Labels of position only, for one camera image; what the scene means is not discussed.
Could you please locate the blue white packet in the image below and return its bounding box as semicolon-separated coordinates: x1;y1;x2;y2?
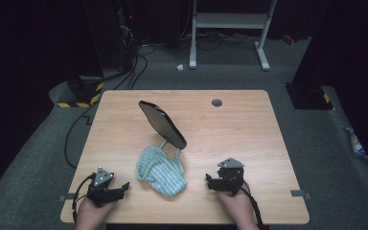
344;126;368;159

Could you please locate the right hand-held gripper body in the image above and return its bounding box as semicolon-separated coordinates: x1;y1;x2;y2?
216;157;246;196

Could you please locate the dark equipment rack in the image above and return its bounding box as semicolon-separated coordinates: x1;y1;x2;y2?
114;0;142;73

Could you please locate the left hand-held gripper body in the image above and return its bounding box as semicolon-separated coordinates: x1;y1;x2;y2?
85;166;125;207

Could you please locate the right hand-held gripper cable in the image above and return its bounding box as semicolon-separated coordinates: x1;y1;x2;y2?
240;181;265;230

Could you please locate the grey tape strip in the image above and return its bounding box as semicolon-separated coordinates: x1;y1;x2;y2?
289;189;312;198
57;193;81;203

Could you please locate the hand-held gripper cable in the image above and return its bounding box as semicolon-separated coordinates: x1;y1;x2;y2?
72;173;96;224
240;181;265;230

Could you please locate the person's right hand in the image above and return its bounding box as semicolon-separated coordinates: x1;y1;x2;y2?
216;187;259;230

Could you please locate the light blue striped cloth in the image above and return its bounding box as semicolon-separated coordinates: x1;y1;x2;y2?
135;145;189;197

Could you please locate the black yellow striped base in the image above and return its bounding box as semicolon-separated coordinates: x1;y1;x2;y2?
285;82;335;111
57;75;105;108

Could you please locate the black floor cable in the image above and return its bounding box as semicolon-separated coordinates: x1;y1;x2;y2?
129;44;157;91
63;63;132;170

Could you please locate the black floral lacquer tray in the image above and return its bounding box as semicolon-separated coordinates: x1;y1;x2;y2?
138;100;188;150

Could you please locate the black cable tangle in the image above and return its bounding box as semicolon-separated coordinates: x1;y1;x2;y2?
179;29;261;52

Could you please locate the left hand-held gripper cable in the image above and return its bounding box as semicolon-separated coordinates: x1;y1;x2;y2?
72;173;96;224

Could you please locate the white metal stand frame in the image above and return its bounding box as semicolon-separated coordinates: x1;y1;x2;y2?
189;0;278;72

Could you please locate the person's left hand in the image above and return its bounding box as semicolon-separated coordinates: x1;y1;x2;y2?
75;196;118;230

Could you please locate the small red object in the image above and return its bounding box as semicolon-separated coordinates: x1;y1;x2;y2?
282;33;297;46

